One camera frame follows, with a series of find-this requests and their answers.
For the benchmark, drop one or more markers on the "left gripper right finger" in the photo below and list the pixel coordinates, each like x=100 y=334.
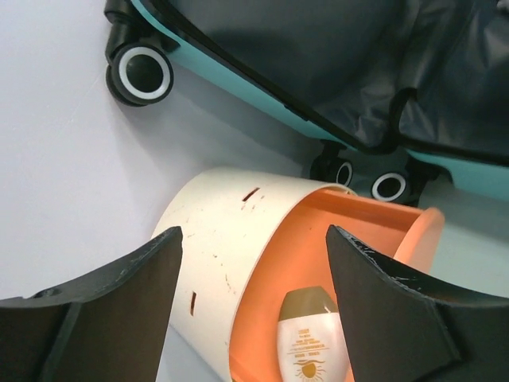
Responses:
x=401 y=324

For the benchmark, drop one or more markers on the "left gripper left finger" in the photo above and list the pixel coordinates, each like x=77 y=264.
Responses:
x=107 y=325

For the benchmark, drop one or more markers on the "cream round drawer cabinet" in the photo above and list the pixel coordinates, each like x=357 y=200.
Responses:
x=250 y=237

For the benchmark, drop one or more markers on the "pink and teal kids suitcase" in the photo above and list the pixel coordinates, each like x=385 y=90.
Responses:
x=427 y=77

